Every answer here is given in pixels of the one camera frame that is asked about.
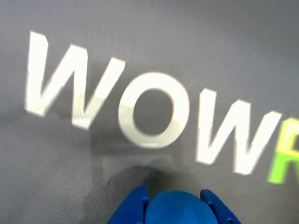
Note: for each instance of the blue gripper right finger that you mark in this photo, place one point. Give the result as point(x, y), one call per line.
point(220, 211)

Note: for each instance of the grey mat with WOWR print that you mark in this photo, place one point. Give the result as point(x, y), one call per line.
point(149, 35)

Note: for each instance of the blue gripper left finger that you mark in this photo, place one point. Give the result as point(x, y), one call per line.
point(132, 207)

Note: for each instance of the blue ball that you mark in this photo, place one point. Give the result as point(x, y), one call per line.
point(178, 208)

